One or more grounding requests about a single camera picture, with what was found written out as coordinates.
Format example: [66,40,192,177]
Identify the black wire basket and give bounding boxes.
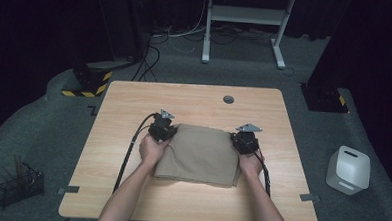
[0,161,47,210]

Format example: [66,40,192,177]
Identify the person's left hand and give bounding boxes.
[137,133,173,172]

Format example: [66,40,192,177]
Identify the black yellow striped base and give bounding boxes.
[61,60,115,100]

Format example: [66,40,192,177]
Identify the grey tape piece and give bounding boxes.
[299,193,321,203]
[57,185,81,197]

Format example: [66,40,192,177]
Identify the person's right hand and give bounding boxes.
[235,148,266,180]

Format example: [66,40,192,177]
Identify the white floor cable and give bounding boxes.
[150,0,209,42]

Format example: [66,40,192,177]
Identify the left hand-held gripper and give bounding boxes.
[148,107,179,144]

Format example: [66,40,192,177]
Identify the white metal stand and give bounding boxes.
[201,0,299,71]

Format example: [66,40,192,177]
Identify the white box-shaped device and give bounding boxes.
[324,144,373,197]

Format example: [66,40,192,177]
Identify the khaki shorts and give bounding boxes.
[153,122,243,188]

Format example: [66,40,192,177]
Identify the black floor cables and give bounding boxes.
[130,32,162,84]

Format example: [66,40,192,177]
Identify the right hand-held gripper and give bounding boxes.
[230,122,263,156]

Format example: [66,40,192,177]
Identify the black base with yellow mark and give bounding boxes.
[298,82,350,114]

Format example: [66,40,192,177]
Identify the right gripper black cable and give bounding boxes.
[250,148,273,198]

